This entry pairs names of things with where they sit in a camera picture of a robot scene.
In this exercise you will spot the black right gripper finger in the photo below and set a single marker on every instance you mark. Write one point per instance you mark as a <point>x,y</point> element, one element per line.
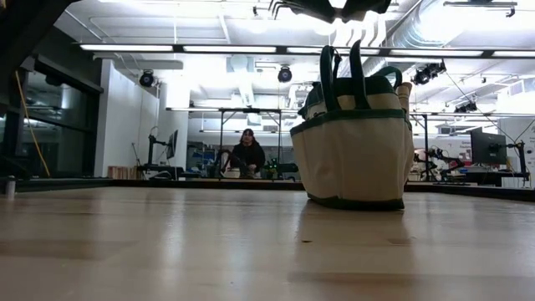
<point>363,6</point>
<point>317,10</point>

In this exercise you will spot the beige green canvas gardening bag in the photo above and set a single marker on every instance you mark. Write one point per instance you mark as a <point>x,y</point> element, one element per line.
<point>355,159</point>

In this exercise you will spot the small monitor on arm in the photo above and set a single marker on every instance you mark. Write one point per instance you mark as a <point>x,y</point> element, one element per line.
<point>172,144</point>

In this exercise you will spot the person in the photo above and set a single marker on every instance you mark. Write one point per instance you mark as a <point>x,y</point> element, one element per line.
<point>248,154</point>

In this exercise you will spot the large black monitor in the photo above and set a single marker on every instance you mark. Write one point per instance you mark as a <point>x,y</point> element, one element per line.
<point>487,148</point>

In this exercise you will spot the black background desk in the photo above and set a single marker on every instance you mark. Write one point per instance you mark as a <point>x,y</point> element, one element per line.
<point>493,175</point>

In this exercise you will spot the wooden crate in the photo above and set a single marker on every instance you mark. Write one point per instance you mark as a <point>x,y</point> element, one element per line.
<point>123,172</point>

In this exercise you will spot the black diagonal frame strut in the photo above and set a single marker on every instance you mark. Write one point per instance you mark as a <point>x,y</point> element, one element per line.
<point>25,25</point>

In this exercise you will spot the silver metal post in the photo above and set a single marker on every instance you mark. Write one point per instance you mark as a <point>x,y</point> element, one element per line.
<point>10,189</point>

